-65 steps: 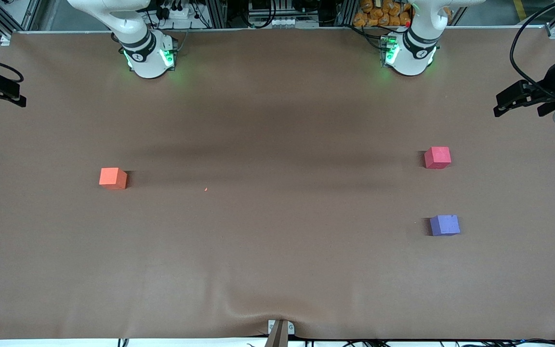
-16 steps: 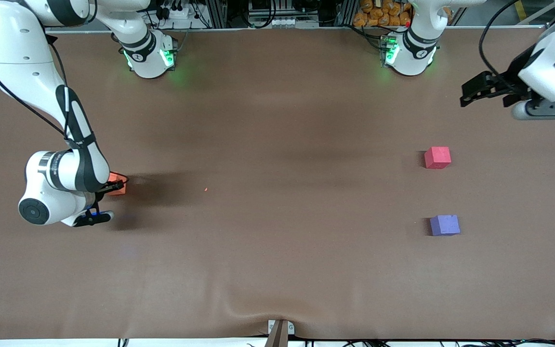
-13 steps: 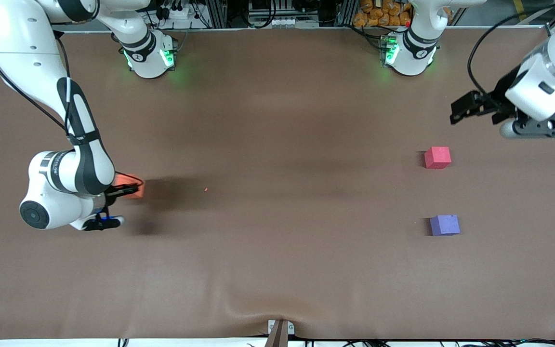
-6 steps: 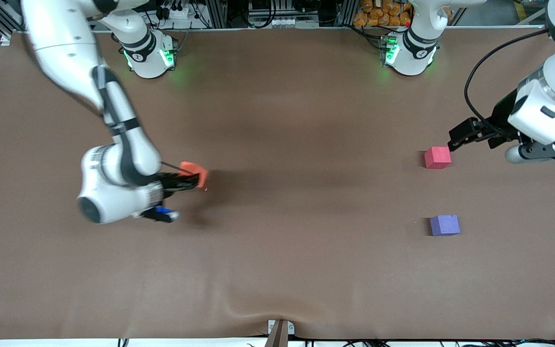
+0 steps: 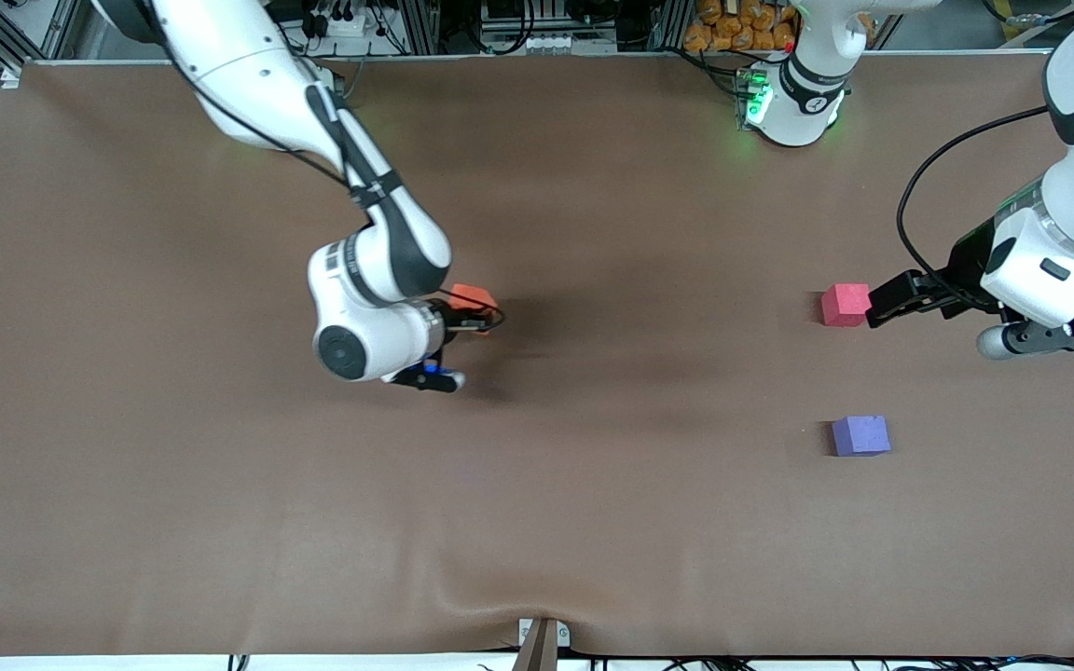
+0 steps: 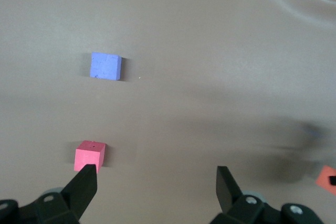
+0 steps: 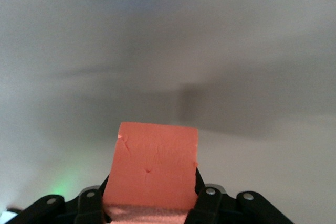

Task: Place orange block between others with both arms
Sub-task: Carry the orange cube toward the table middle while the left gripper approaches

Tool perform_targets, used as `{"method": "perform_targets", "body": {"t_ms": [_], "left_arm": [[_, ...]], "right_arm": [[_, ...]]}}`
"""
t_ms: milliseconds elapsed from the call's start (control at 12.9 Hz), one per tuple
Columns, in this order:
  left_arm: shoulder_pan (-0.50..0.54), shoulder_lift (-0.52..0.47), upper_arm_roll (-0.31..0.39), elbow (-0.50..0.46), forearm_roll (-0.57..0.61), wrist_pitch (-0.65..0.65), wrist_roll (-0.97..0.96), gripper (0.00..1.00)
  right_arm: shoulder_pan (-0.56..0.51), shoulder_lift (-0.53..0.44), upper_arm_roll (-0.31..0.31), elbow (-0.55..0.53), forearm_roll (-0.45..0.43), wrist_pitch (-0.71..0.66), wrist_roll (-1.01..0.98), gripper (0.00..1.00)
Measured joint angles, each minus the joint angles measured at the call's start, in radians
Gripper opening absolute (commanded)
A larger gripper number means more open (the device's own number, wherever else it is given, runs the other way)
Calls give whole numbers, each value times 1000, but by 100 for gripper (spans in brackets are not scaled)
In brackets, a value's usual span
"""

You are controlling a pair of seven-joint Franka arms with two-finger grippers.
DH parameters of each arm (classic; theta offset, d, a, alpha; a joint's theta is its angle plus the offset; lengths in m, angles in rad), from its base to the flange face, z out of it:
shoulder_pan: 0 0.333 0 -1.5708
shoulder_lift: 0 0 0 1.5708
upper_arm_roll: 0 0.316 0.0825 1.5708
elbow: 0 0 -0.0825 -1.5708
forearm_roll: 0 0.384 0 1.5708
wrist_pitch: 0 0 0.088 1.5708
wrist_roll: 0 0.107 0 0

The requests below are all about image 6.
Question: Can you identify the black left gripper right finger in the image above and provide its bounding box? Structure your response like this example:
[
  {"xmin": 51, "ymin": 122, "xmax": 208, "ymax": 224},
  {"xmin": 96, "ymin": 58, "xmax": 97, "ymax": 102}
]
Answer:
[{"xmin": 209, "ymin": 165, "xmax": 336, "ymax": 224}]

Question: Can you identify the red foam block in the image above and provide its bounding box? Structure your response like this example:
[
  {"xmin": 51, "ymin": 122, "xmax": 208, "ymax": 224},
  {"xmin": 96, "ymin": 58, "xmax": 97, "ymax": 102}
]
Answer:
[{"xmin": 73, "ymin": 140, "xmax": 107, "ymax": 174}]

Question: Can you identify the purple foam block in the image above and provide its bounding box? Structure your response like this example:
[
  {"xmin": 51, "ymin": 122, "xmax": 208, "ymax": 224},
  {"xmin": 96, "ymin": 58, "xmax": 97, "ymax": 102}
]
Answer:
[{"xmin": 90, "ymin": 52, "xmax": 123, "ymax": 81}]

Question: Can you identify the brown table mat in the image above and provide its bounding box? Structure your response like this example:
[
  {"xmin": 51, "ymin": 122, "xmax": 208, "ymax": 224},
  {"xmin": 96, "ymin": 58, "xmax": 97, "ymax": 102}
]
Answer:
[{"xmin": 0, "ymin": 0, "xmax": 336, "ymax": 224}]

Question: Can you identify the orange foam block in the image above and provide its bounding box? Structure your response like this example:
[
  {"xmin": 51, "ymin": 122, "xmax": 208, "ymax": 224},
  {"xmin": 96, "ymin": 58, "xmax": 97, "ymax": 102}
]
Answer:
[{"xmin": 314, "ymin": 165, "xmax": 336, "ymax": 196}]

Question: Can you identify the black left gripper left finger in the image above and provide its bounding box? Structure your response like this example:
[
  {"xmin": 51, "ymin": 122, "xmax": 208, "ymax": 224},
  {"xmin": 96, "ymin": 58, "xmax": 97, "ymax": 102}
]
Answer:
[{"xmin": 0, "ymin": 164, "xmax": 98, "ymax": 224}]

